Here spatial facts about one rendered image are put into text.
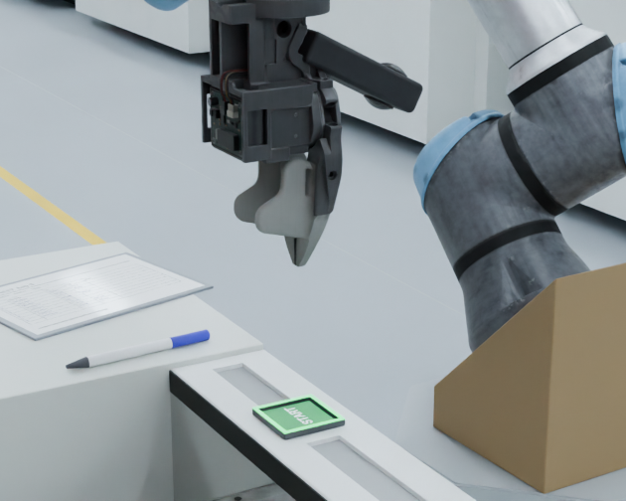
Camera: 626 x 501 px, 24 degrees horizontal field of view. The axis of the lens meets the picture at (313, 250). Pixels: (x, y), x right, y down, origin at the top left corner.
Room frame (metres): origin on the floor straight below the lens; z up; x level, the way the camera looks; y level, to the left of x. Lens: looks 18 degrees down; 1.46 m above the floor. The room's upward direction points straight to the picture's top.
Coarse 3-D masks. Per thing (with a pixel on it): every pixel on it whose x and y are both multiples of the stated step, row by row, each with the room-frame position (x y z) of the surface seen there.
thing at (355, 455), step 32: (256, 352) 1.22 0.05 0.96; (192, 384) 1.14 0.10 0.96; (224, 384) 1.14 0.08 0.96; (256, 384) 1.15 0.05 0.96; (288, 384) 1.14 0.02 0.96; (352, 416) 1.08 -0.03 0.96; (288, 448) 1.02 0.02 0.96; (320, 448) 1.03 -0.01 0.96; (352, 448) 1.03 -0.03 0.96; (384, 448) 1.02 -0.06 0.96; (320, 480) 0.97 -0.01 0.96; (352, 480) 0.97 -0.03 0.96; (384, 480) 0.97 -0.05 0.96; (416, 480) 0.97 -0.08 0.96
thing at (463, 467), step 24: (432, 384) 1.47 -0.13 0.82; (408, 408) 1.40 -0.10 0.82; (432, 408) 1.40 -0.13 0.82; (408, 432) 1.34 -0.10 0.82; (432, 432) 1.34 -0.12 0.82; (432, 456) 1.29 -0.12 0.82; (456, 456) 1.29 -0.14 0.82; (480, 456) 1.29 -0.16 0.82; (456, 480) 1.24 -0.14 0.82; (480, 480) 1.24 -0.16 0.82; (504, 480) 1.24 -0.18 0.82; (600, 480) 1.24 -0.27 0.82; (624, 480) 1.24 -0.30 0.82
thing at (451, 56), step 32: (352, 0) 5.98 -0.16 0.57; (384, 0) 5.77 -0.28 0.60; (416, 0) 5.56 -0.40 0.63; (448, 0) 5.53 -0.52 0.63; (320, 32) 6.21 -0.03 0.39; (352, 32) 5.98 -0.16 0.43; (384, 32) 5.77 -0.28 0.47; (416, 32) 5.56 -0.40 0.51; (448, 32) 5.53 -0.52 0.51; (480, 32) 5.57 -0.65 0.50; (416, 64) 5.56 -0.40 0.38; (448, 64) 5.53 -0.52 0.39; (480, 64) 5.56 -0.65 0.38; (352, 96) 5.98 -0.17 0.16; (448, 96) 5.53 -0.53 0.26; (480, 96) 5.56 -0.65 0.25; (416, 128) 5.55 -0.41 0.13
